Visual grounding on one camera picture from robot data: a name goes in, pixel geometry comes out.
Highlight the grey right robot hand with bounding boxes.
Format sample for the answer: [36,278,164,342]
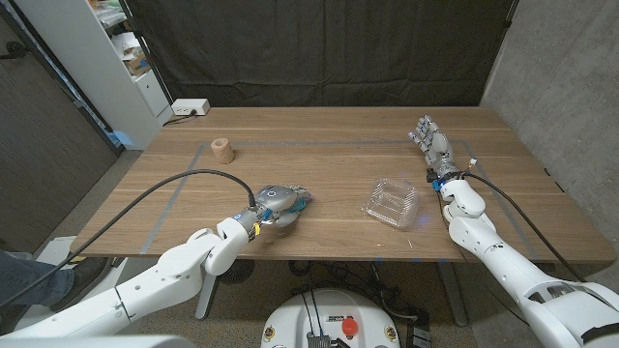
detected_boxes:
[408,114,466,192]

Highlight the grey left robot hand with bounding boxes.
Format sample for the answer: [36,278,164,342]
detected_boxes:
[239,183,314,238]

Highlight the teal toy phone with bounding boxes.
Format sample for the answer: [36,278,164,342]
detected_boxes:
[288,192,313,215]

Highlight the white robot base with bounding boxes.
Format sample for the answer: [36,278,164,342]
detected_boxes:
[260,288,401,348]

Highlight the clear plastic clamshell container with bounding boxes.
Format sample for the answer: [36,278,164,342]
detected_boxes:
[361,177,421,230]

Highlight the cardboard box with blue tape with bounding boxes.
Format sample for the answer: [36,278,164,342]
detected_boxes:
[123,50,151,76]

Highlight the black round fan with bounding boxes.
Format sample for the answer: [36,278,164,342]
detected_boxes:
[220,259,255,285]

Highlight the grey table leg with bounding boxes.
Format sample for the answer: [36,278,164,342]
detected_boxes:
[437,260,469,328]
[194,270,219,321]

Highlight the white power strip box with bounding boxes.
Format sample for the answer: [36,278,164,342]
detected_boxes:
[171,98,212,117]

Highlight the black curtain backdrop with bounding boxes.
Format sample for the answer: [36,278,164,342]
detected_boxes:
[124,0,515,108]

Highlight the black box on floor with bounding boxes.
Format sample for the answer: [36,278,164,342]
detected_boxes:
[404,308,432,348]

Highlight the black shoe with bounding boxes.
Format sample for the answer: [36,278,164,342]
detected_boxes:
[50,256,108,310]

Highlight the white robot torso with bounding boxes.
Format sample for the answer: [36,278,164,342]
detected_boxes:
[0,335,194,348]

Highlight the white shelf cabinet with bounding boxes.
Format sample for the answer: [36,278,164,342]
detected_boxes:
[14,0,174,151]

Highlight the person's leg in jeans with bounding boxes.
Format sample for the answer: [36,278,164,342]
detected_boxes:
[0,248,76,306]

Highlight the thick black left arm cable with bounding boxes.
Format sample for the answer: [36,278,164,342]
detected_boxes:
[0,168,257,309]

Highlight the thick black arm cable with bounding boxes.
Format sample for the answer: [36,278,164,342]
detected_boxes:
[0,168,257,309]
[466,171,587,283]

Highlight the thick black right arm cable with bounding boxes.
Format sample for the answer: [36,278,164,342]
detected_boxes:
[466,171,587,283]

